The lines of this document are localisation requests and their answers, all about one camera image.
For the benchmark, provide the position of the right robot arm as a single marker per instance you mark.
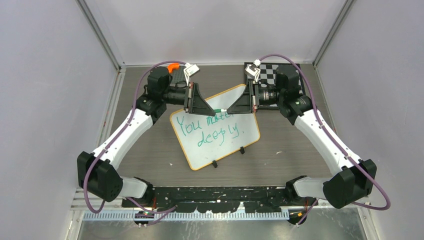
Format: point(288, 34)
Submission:
point(350, 174)

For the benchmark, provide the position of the orange curved block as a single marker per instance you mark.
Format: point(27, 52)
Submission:
point(173, 66)

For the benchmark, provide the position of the green whiteboard marker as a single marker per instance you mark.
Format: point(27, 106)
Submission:
point(225, 109)

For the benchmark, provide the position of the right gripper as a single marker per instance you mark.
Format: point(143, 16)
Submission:
point(247, 102)

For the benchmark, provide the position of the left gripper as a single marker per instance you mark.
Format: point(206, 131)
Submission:
point(198, 105)

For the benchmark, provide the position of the yellow framed whiteboard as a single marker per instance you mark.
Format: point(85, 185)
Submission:
point(205, 139)

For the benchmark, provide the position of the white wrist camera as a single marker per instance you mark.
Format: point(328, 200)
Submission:
point(253, 70)
point(190, 70)

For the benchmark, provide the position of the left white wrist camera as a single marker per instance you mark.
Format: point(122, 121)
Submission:
point(190, 70)

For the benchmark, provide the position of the white slotted cable duct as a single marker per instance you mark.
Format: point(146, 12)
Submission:
point(134, 215)

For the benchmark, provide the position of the black white checkerboard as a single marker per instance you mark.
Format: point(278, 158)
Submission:
point(270, 74)

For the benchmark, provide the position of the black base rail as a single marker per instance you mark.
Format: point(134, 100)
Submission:
point(254, 199)

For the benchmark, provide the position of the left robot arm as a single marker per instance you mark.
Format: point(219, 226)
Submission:
point(167, 83)

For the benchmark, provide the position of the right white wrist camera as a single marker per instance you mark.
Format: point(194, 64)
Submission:
point(253, 70)

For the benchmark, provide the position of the grey lego baseplate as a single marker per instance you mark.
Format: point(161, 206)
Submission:
point(178, 76)

